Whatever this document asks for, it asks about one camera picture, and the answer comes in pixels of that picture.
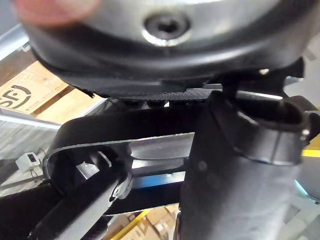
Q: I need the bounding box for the yellow shelf beam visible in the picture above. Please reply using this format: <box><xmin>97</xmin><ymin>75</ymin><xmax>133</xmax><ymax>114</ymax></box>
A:
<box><xmin>109</xmin><ymin>209</ymin><xmax>152</xmax><ymax>240</ymax></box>

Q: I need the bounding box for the small white box device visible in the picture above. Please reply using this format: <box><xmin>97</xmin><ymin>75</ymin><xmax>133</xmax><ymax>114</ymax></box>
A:
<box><xmin>15</xmin><ymin>152</ymin><xmax>41</xmax><ymax>173</ymax></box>

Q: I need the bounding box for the black silver robot body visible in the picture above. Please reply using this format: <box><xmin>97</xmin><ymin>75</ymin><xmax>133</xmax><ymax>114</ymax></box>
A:
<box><xmin>0</xmin><ymin>107</ymin><xmax>196</xmax><ymax>240</ymax></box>

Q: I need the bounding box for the brown cardboard box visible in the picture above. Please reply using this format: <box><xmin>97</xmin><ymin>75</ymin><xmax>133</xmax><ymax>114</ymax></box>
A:
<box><xmin>139</xmin><ymin>204</ymin><xmax>180</xmax><ymax>240</ymax></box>

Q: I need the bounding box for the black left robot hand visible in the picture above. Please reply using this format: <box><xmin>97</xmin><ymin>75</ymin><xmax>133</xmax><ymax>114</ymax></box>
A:
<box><xmin>21</xmin><ymin>0</ymin><xmax>319</xmax><ymax>240</ymax></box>

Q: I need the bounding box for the cardboard box with black logo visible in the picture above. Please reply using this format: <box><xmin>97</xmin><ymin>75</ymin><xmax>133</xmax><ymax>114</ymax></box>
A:
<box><xmin>0</xmin><ymin>61</ymin><xmax>106</xmax><ymax>124</ymax></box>

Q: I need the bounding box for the grey metal shelf frame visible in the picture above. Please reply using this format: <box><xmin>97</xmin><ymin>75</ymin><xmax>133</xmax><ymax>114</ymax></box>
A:
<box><xmin>0</xmin><ymin>24</ymin><xmax>32</xmax><ymax>62</ymax></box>

